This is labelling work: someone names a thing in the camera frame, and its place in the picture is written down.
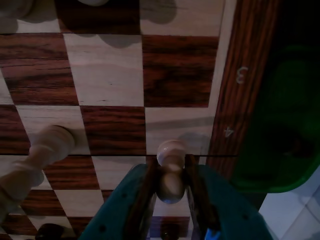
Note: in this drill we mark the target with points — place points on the dark wooden pawn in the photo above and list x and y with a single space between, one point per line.
50 232
170 232

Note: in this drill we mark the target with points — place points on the light wooden queen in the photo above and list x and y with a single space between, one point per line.
12 7

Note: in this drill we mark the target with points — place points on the light wooden bishop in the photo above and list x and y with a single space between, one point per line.
50 147

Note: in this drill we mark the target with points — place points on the light wooden pawn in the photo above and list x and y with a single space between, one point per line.
93 2
170 155

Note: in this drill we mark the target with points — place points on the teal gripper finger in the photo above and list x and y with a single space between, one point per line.
120 200
225 205

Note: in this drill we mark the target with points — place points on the green plastic container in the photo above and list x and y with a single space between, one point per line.
280 125

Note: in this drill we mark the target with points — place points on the wooden folding chessboard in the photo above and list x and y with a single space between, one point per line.
105 75

